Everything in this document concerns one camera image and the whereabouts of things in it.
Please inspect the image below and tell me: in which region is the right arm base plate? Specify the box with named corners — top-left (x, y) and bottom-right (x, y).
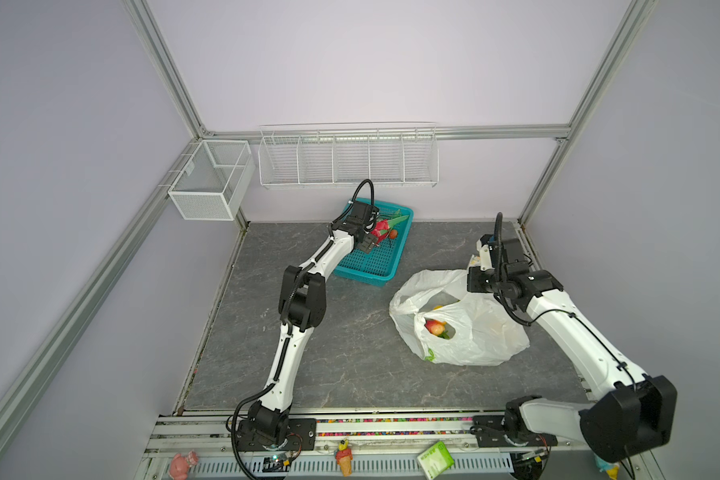
top-left (469, 414), bottom-right (558, 448)

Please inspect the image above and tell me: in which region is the white wire shelf rack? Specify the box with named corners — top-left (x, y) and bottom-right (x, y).
top-left (258, 122), bottom-right (440, 188)

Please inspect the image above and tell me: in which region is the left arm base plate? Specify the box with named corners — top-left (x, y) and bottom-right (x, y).
top-left (232, 417), bottom-right (317, 452)

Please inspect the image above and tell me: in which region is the pink toy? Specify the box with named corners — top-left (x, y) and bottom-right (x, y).
top-left (168, 451), bottom-right (199, 480)

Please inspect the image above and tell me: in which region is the white plastic bag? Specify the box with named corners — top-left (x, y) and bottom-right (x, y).
top-left (389, 270), bottom-right (530, 366)

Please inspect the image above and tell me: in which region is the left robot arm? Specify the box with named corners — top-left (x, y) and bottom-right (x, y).
top-left (227, 179), bottom-right (379, 447)

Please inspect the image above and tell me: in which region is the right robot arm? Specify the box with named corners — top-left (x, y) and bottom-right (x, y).
top-left (467, 215), bottom-right (678, 463)

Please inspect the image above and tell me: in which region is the fake peach with leaves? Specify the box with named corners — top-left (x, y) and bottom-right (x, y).
top-left (425, 319), bottom-right (450, 340)

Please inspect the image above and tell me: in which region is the fake red dragon fruit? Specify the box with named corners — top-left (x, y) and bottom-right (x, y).
top-left (371, 214), bottom-right (409, 244)

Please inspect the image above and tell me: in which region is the green white box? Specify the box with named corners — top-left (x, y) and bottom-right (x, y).
top-left (416, 441), bottom-right (455, 480)

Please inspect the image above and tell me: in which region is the teal plastic basket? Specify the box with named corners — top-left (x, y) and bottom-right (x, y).
top-left (333, 200), bottom-right (414, 287)

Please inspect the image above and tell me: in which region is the white mesh wall basket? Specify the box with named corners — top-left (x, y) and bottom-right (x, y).
top-left (168, 140), bottom-right (256, 221)

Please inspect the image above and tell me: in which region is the toy ice cream cone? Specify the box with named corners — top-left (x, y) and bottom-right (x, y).
top-left (335, 439), bottom-right (353, 477)

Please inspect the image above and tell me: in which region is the blue toy ice cream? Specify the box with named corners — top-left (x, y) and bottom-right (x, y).
top-left (595, 457), bottom-right (620, 480)

